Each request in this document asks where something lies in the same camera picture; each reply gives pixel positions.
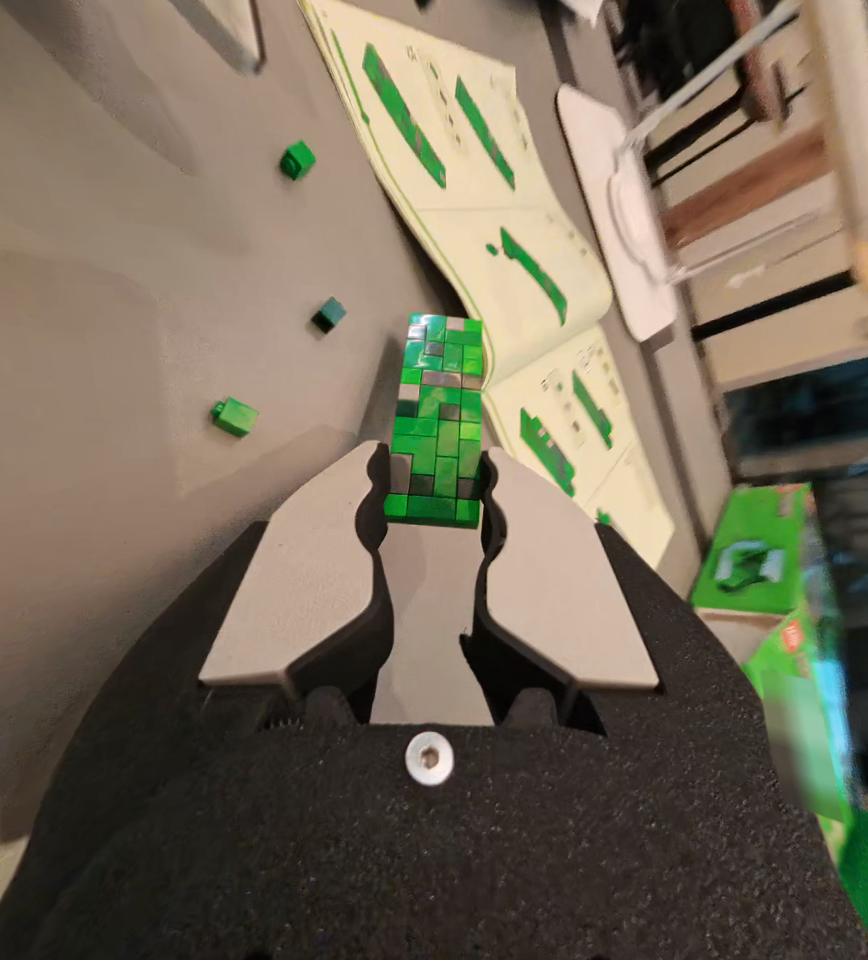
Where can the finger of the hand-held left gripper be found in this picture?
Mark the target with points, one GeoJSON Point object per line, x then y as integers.
{"type": "Point", "coordinates": [224, 30]}

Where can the small green brick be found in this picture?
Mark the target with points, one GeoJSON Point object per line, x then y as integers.
{"type": "Point", "coordinates": [297, 160]}
{"type": "Point", "coordinates": [235, 417]}

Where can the black board with white stand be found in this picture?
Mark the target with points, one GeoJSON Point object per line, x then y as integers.
{"type": "Point", "coordinates": [606, 225]}

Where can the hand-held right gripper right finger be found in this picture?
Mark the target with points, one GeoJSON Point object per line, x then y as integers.
{"type": "Point", "coordinates": [561, 600]}

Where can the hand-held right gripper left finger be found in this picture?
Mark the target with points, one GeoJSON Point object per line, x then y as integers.
{"type": "Point", "coordinates": [299, 585]}

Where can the small dark teal brick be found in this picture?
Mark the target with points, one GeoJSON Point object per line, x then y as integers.
{"type": "Point", "coordinates": [329, 314]}

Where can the open instruction booklet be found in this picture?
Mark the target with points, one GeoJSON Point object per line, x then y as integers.
{"type": "Point", "coordinates": [479, 225]}

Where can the grey desk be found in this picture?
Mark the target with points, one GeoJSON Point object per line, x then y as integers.
{"type": "Point", "coordinates": [104, 300]}

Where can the green toy box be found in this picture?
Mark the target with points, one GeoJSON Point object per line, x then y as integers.
{"type": "Point", "coordinates": [801, 720]}

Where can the green brick plate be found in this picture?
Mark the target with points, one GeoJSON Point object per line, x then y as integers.
{"type": "Point", "coordinates": [434, 435]}

